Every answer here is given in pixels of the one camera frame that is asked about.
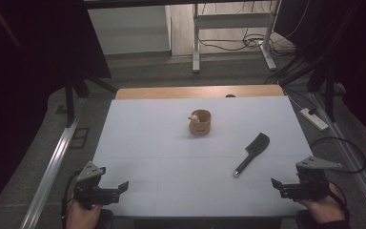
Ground black comb with handle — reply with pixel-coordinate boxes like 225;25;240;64
233;132;271;178

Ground person's right hand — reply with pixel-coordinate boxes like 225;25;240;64
296;182;347;225

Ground black floor cables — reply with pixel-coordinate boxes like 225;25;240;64
197;28;296;58

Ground white metal desk frame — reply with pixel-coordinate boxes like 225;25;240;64
192;0;282;74

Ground black cable loop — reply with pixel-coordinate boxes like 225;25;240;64
309;136;366;175

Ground black curtain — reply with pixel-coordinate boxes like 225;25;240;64
273;0;366;147
0;0;112;220

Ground left hand-held gripper cable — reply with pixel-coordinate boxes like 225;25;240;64
60;170;81;229

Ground grey panel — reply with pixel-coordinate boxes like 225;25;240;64
87;5;173;56

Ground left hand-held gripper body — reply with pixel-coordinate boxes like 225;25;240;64
72;160;109;211

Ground round wooden holder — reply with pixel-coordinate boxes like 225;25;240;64
188;109;213;135

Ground hand-held gripper cable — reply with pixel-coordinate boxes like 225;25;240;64
327;180;351;220
60;170;81;229

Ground right hand-held gripper cable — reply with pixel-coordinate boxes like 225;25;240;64
327;180;351;220

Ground white table mat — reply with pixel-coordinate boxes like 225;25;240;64
91;95;314;218

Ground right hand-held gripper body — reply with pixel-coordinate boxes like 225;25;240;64
294;156;343;202

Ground white power strip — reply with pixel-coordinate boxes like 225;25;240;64
299;107;330;132

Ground person's left hand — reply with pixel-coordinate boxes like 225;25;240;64
66;198;104;229

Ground black tripod stand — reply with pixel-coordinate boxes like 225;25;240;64
279;47;347;123
64;74;118;128

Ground aluminium rail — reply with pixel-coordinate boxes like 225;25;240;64
19;98;87;229
309;92;366;225

